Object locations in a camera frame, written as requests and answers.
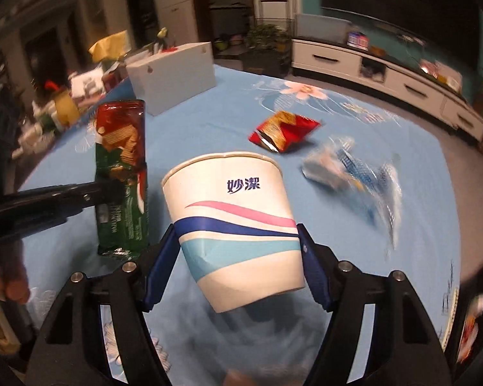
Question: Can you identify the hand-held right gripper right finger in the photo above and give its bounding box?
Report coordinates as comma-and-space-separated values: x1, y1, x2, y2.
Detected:
297, 223, 453, 386

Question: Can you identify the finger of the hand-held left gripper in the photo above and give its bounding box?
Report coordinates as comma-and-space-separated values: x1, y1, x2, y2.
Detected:
0, 180, 119, 246

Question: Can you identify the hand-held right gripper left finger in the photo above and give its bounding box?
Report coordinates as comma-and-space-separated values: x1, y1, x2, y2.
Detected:
26, 224, 181, 386

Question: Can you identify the white striped paper cup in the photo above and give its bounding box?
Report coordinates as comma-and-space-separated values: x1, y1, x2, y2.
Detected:
161, 151, 307, 314

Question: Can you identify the green red biscuit packet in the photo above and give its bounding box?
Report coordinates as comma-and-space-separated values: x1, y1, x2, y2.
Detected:
94, 100, 150, 260

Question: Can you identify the person's left hand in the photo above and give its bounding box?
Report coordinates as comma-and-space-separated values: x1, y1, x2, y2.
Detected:
0, 245, 31, 304

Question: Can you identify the yellow green bottle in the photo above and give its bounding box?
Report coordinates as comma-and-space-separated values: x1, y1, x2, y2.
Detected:
50, 82, 81, 127

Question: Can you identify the blue white wrapper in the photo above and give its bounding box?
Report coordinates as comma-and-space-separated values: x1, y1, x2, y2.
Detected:
302, 137, 403, 250

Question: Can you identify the red snack packet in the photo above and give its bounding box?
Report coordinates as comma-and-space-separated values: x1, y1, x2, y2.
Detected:
247, 110, 322, 154

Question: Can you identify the red white packet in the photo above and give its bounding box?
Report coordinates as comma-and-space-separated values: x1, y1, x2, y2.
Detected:
451, 293, 483, 366

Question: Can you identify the yellow bag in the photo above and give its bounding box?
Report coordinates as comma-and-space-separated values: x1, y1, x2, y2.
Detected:
89, 30, 131, 63

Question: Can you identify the blue printed tablecloth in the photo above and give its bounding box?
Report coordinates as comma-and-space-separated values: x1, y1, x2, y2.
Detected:
16, 64, 463, 386

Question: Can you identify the white cardboard box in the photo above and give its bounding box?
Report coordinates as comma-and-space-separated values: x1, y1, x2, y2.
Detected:
125, 42, 217, 116

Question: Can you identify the white television cabinet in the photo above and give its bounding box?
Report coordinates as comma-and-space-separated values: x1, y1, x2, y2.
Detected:
292, 38, 483, 141

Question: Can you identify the small blue red box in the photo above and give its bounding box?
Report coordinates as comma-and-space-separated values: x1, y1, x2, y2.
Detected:
346, 32, 370, 51

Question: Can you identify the orange white box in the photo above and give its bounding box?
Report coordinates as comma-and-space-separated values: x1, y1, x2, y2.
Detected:
437, 63, 463, 91

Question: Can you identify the large bushy potted plant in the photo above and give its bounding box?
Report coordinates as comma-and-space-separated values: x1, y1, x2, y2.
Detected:
241, 24, 292, 77

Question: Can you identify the white flat panel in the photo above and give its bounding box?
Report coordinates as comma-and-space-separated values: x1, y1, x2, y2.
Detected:
296, 13, 349, 44

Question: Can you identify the large black television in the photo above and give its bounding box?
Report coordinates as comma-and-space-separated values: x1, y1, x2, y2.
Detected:
320, 0, 481, 69

